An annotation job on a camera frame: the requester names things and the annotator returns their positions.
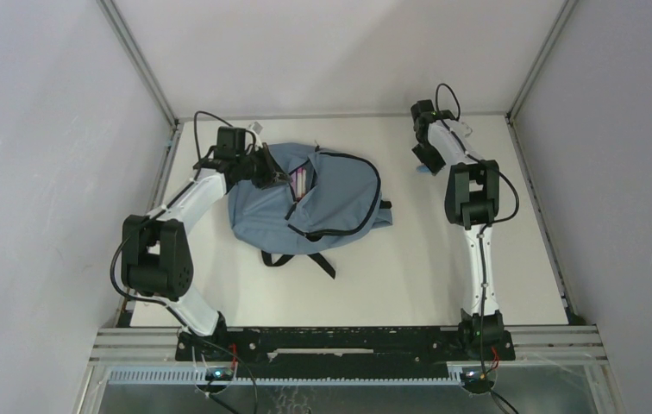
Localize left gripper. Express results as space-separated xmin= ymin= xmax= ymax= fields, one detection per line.
xmin=236 ymin=143 xmax=293 ymax=191

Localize blue-grey backpack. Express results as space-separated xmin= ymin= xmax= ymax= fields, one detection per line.
xmin=228 ymin=142 xmax=393 ymax=278

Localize pink-capped white marker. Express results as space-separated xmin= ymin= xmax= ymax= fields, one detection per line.
xmin=295 ymin=167 xmax=307 ymax=200

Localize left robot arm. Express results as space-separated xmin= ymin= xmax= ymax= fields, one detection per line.
xmin=110 ymin=122 xmax=290 ymax=360

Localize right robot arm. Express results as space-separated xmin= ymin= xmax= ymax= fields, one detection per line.
xmin=411 ymin=100 xmax=505 ymax=359

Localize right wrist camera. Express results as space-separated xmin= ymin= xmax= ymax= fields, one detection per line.
xmin=456 ymin=121 xmax=473 ymax=137

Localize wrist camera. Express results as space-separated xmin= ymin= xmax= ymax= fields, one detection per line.
xmin=456 ymin=121 xmax=473 ymax=137
xmin=248 ymin=122 xmax=263 ymax=135

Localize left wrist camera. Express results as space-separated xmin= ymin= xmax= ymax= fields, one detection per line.
xmin=248 ymin=122 xmax=263 ymax=135

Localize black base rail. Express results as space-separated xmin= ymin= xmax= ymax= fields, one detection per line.
xmin=175 ymin=326 xmax=516 ymax=378

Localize white cable duct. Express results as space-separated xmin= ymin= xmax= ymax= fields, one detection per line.
xmin=107 ymin=367 xmax=463 ymax=386

